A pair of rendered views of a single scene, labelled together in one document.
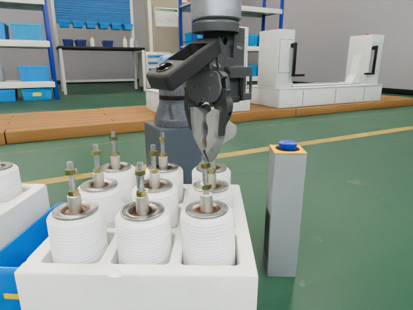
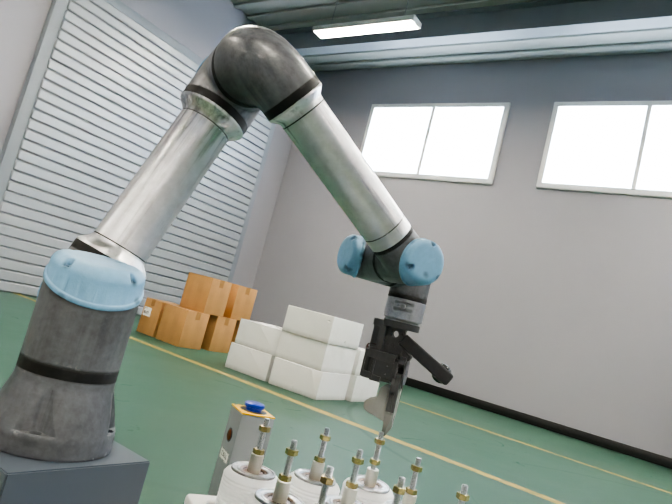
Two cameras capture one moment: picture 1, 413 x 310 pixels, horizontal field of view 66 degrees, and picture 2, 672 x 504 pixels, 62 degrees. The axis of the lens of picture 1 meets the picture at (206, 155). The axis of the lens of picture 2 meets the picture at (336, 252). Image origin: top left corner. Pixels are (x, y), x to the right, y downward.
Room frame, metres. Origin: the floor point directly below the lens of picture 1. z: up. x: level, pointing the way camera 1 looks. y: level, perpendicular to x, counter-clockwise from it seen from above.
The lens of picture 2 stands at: (1.15, 0.87, 0.53)
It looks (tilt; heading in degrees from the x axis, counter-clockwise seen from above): 7 degrees up; 242
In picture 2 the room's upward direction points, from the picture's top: 15 degrees clockwise
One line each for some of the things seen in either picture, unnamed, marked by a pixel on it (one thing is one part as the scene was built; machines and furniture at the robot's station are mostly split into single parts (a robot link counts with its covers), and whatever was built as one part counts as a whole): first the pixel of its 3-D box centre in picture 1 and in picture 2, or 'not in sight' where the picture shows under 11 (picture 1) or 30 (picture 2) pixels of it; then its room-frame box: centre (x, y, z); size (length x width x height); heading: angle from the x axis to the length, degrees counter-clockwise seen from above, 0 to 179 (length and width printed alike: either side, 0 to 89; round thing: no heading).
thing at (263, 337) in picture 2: not in sight; (274, 339); (-0.54, -2.94, 0.27); 0.39 x 0.39 x 0.18; 29
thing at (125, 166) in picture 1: (115, 167); not in sight; (0.74, 0.22, 0.25); 0.08 x 0.08 x 0.01
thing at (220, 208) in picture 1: (206, 209); (369, 484); (0.51, 0.00, 0.25); 0.08 x 0.08 x 0.01
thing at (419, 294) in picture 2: not in sight; (411, 272); (0.52, -0.01, 0.65); 0.09 x 0.08 x 0.11; 178
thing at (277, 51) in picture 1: (318, 67); not in sight; (3.63, -1.24, 0.45); 1.51 x 0.57 x 0.74; 117
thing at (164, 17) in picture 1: (166, 17); not in sight; (6.90, 0.80, 1.38); 0.49 x 0.01 x 0.35; 117
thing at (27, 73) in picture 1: (34, 72); not in sight; (4.69, 2.47, 0.36); 0.50 x 0.38 x 0.21; 27
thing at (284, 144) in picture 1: (287, 146); (254, 407); (0.69, -0.18, 0.32); 0.04 x 0.04 x 0.02
